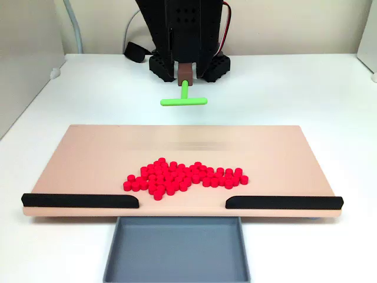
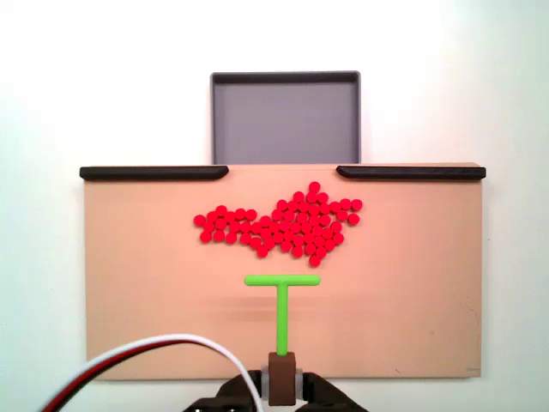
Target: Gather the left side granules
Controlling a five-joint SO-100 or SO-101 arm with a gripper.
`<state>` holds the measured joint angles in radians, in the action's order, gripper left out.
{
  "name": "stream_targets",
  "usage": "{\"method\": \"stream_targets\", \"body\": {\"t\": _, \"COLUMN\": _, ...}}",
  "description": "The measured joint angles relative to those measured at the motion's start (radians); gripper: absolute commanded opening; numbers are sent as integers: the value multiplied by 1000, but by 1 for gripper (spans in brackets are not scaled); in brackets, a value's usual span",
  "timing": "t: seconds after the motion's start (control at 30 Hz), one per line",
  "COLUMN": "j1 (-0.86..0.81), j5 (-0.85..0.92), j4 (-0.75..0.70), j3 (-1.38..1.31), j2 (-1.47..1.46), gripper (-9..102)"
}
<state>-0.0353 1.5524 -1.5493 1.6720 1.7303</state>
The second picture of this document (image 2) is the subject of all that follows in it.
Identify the beige work board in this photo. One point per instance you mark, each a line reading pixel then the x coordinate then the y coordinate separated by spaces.
pixel 386 300

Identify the grey square tray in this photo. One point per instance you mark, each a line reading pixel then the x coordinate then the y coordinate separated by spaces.
pixel 285 120

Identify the black edge rail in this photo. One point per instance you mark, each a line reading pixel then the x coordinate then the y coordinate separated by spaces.
pixel 412 172
pixel 150 173

